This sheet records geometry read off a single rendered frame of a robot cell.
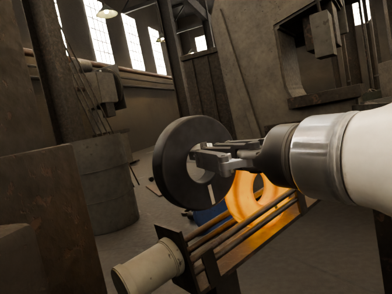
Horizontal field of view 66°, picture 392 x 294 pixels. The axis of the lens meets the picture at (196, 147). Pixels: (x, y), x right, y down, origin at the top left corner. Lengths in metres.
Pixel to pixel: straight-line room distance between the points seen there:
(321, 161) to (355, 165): 0.03
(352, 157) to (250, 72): 2.46
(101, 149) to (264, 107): 1.49
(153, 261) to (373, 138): 0.32
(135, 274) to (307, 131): 0.29
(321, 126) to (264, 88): 2.38
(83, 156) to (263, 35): 1.86
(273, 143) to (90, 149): 2.54
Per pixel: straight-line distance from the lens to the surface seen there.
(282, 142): 0.33
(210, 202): 0.50
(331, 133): 0.30
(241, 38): 2.78
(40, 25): 4.88
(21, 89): 0.61
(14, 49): 0.63
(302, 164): 0.30
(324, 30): 2.38
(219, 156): 0.36
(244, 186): 0.54
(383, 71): 4.55
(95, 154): 2.81
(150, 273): 0.45
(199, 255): 0.47
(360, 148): 0.28
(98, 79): 8.07
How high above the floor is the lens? 0.87
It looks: 5 degrees down
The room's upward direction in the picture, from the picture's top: 11 degrees counter-clockwise
